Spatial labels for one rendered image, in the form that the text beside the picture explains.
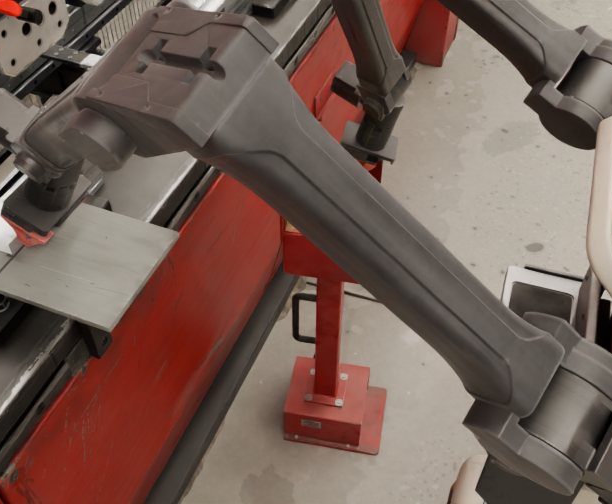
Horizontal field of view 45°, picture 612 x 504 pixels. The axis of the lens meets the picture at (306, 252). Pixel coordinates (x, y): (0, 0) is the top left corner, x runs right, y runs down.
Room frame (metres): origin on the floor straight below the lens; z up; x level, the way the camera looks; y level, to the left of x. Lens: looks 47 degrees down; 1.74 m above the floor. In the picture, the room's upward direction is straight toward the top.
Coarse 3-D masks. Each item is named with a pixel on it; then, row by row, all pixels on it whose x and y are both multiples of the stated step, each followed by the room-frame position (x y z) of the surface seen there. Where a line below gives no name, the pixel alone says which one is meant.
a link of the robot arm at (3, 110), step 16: (0, 96) 0.69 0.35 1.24; (0, 112) 0.68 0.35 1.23; (16, 112) 0.68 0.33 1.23; (32, 112) 0.68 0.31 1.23; (0, 128) 0.67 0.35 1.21; (16, 128) 0.66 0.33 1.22; (0, 144) 0.68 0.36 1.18; (16, 160) 0.60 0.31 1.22; (32, 160) 0.60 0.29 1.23; (32, 176) 0.60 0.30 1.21; (48, 176) 0.62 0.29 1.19
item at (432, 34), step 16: (432, 0) 2.67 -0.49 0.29; (432, 16) 2.66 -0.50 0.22; (448, 16) 2.64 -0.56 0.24; (416, 32) 2.69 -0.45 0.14; (432, 32) 2.66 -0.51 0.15; (448, 32) 2.69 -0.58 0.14; (416, 48) 2.68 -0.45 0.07; (432, 48) 2.66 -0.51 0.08; (448, 48) 2.77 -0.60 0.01; (432, 64) 2.65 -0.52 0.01
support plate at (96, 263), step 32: (64, 224) 0.73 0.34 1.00; (96, 224) 0.73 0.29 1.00; (128, 224) 0.73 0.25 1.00; (0, 256) 0.67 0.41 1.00; (32, 256) 0.67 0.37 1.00; (64, 256) 0.67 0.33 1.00; (96, 256) 0.67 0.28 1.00; (128, 256) 0.67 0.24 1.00; (160, 256) 0.67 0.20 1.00; (0, 288) 0.61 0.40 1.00; (32, 288) 0.61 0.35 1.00; (64, 288) 0.61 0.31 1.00; (96, 288) 0.61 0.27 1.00; (128, 288) 0.61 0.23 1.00; (96, 320) 0.56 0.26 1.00
